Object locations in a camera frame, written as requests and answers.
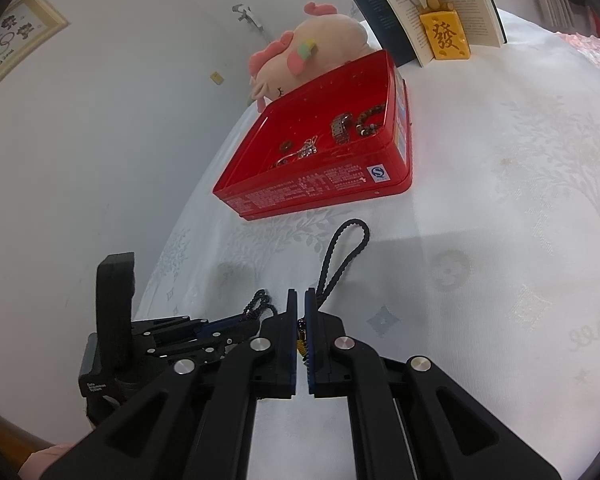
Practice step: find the silver wristwatch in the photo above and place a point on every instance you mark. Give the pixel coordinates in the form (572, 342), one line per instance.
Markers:
(340, 128)

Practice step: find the wall pipe fixture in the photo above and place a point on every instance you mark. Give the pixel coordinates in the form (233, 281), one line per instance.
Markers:
(245, 13)

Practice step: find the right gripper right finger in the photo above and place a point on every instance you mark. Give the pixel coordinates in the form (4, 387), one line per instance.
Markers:
(410, 420)

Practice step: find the person's left hand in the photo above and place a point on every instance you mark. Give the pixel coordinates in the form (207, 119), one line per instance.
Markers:
(37, 463)

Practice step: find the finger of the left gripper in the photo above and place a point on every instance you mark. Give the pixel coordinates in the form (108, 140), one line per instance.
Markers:
(167, 332)

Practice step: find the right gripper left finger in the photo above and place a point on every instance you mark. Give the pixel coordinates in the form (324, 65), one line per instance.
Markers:
(194, 421)

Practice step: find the pink unicorn plush toy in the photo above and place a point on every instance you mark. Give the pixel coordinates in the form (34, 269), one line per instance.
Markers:
(324, 41)

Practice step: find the red tin tray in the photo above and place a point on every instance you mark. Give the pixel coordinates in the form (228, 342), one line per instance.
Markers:
(376, 162)

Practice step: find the mouse figurine on yellow block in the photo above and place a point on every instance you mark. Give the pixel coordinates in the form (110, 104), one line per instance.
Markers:
(444, 30)

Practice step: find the open standing book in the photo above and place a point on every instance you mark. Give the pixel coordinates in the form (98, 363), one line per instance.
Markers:
(396, 26)

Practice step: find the framed olympic picture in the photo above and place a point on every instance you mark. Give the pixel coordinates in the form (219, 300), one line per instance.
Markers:
(24, 26)

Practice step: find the yellow wall socket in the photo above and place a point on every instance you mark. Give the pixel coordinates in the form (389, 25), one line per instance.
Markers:
(217, 78)

